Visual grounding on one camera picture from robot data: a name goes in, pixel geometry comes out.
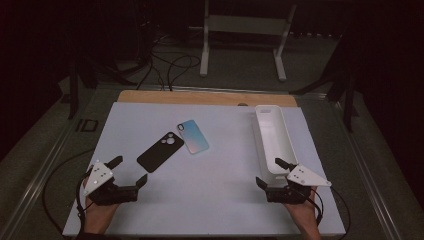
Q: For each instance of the black rectangular frame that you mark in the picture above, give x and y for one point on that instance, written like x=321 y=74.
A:
x=80 y=125

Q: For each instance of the blue pink gradient phone case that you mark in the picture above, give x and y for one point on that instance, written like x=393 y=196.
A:
x=194 y=136

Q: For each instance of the black stand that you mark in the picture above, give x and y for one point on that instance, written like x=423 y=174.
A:
x=72 y=96
x=348 y=110

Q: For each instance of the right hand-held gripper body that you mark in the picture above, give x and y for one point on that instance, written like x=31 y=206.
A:
x=290 y=193

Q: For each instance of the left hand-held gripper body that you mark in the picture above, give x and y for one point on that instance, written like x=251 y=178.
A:
x=100 y=180

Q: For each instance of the black phone case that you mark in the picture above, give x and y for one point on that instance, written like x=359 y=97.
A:
x=160 y=152

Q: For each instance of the person's left hand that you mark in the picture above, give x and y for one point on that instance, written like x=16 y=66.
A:
x=100 y=213

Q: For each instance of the person's right hand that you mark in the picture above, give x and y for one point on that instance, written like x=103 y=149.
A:
x=305 y=211

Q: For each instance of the white metal stand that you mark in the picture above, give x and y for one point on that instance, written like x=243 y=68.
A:
x=246 y=25

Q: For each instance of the white plastic bin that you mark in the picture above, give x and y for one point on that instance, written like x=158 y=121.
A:
x=276 y=140

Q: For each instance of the metal floor rail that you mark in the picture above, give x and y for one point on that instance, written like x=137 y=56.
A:
x=40 y=176
x=370 y=180

